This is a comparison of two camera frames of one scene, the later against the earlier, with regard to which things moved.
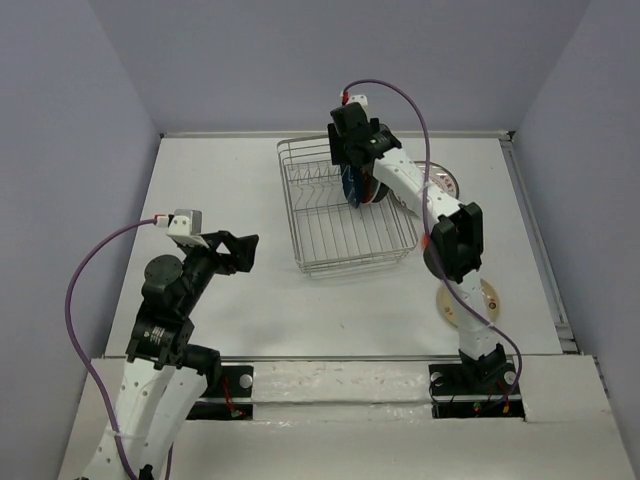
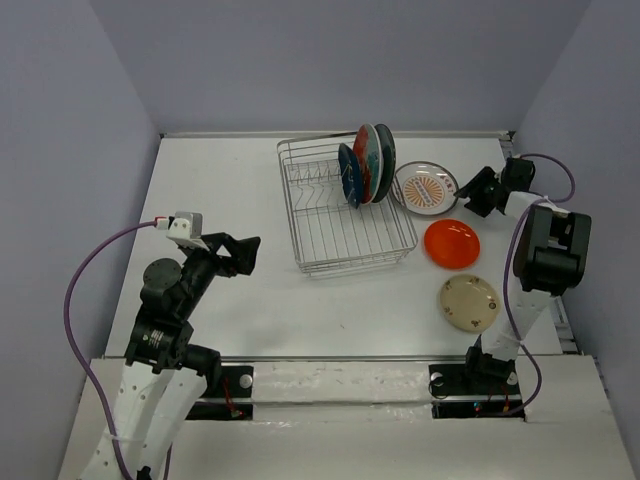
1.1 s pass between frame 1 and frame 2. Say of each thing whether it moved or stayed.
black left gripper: stayed
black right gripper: moved
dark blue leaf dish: stayed
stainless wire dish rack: stayed
